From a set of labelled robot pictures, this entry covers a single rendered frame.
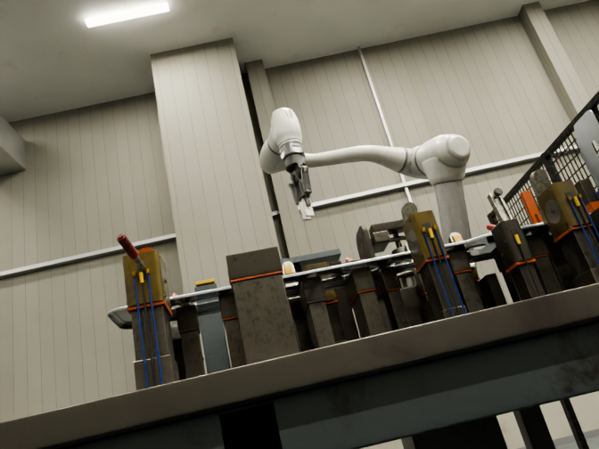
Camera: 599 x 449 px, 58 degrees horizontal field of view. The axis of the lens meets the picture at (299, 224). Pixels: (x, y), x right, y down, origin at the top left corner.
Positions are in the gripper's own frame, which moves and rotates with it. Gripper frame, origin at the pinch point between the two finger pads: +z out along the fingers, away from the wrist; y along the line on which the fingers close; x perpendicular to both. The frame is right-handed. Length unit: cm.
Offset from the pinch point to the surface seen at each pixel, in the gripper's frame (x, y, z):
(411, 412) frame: -42, 90, 75
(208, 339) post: -38, -11, 38
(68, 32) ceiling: -40, -504, -564
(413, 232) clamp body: -3, 54, 35
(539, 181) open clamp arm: 32, 64, 27
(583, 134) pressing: 70, 57, 6
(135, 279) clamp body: -65, 38, 35
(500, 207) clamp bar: 49, 35, 19
